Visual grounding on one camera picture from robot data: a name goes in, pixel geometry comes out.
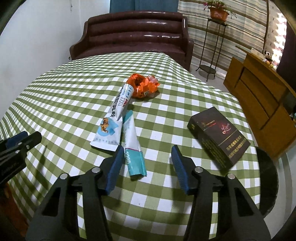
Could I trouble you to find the mickey mouse plush toy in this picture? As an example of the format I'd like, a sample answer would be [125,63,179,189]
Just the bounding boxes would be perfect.
[264,51,273,68]

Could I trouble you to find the wooden sideboard cabinet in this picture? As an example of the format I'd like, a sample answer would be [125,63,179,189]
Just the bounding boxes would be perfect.
[224,52,295,160]

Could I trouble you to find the green checkered tablecloth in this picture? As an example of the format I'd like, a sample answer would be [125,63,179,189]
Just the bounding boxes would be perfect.
[1,52,260,240]

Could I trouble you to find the striped beige curtain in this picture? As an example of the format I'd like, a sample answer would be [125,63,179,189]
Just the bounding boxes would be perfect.
[178,0,267,70]

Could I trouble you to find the dark purple curtain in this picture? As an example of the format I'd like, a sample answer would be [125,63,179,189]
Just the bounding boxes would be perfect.
[276,23,296,89]

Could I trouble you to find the blue curtain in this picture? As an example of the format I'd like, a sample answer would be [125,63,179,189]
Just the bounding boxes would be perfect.
[109,0,179,13]

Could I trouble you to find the black metal plant stand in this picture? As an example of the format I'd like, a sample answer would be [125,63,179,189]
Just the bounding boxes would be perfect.
[196,18,227,81]

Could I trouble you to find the dark red leather sofa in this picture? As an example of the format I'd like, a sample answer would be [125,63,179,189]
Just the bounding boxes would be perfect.
[70,11,194,70]

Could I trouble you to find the black trash bin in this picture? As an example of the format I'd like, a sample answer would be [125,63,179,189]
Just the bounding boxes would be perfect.
[256,147,278,217]

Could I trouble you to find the white box on cabinet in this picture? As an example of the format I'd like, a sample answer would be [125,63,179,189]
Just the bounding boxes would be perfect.
[250,48,265,59]

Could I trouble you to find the dark cigarette carton box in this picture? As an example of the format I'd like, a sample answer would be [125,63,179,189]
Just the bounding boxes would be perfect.
[187,107,250,171]

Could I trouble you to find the white blue toothpaste tube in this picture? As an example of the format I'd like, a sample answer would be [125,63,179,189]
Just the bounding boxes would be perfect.
[90,83,134,151]

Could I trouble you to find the potted plant orange pot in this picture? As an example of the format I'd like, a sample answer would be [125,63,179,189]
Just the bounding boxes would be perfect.
[203,0,237,23]

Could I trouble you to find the orange crumpled wrapper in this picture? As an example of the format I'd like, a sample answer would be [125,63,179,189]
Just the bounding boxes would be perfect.
[126,73,160,98]

